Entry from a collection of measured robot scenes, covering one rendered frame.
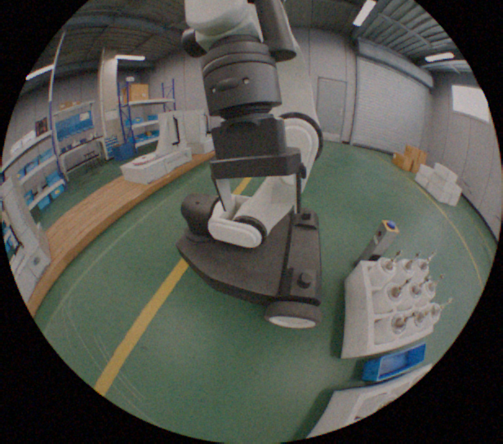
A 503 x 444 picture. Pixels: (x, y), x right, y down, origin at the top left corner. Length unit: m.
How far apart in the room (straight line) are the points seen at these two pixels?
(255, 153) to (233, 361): 0.66
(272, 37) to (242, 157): 0.14
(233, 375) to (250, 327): 0.22
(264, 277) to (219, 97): 0.53
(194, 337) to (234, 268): 0.35
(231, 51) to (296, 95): 0.24
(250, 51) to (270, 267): 0.59
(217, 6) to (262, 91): 0.11
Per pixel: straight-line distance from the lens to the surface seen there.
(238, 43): 0.17
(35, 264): 1.58
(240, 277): 0.56
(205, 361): 0.69
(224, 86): 0.15
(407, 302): 0.70
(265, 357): 0.67
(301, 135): 0.32
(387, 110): 6.05
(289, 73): 0.38
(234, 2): 0.18
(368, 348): 0.60
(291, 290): 0.51
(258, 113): 0.17
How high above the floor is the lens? 0.67
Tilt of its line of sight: 30 degrees down
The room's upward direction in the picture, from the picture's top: straight up
